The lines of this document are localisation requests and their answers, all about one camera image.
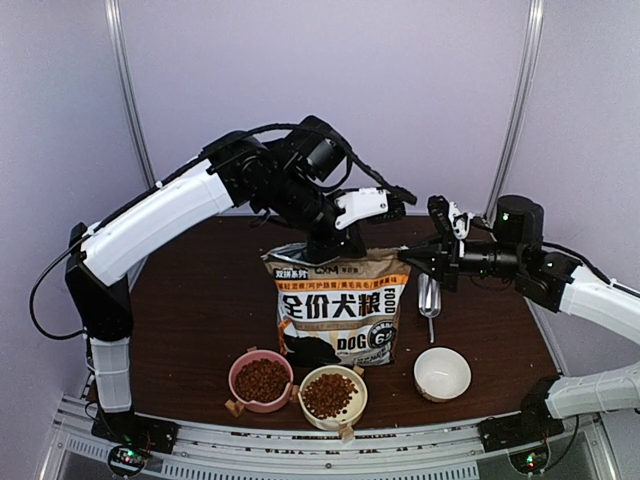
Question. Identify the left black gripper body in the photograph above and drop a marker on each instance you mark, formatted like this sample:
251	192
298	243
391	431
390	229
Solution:
318	248

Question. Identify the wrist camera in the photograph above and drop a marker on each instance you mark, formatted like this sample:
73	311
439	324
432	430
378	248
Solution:
450	222
373	204

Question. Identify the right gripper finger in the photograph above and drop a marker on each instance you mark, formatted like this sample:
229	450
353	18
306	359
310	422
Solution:
425	263
426	247

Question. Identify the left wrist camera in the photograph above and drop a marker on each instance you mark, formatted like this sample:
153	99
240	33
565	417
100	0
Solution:
373	204

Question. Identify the left aluminium frame post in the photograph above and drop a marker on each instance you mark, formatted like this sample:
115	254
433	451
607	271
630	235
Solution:
116	32

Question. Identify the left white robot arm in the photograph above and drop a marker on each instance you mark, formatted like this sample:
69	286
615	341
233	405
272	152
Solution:
274	168

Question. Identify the brown kibble in yellow bowl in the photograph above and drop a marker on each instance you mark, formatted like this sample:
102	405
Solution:
329	395

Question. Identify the metal food scoop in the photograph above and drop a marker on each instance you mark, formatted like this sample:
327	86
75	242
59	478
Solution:
429	301

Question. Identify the right aluminium frame post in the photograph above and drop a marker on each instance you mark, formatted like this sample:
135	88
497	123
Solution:
528	63

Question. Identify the wooden bowl stand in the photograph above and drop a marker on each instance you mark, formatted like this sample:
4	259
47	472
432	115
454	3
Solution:
236	409

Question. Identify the pink pet bowl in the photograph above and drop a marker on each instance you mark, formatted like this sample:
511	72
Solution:
257	354

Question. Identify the front aluminium rail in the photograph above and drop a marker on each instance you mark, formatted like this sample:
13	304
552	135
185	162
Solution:
445	451

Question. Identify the yellow pet bowl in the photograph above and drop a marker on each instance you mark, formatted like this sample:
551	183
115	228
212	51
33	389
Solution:
355	409

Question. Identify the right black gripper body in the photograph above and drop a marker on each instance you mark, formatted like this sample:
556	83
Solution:
449	269

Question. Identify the aluminium frame post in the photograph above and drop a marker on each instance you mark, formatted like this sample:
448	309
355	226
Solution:
528	63
116	32

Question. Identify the brown kibble in pink bowl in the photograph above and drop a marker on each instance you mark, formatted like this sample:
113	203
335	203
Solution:
261	380

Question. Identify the white ceramic bowl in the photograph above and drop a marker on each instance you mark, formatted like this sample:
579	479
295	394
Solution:
441	374

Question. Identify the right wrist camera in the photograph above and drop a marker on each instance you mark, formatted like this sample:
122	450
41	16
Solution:
450	222

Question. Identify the brown dog food bag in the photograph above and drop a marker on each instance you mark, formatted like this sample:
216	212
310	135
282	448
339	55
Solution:
343	312

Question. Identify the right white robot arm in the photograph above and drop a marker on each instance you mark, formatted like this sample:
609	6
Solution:
551	276

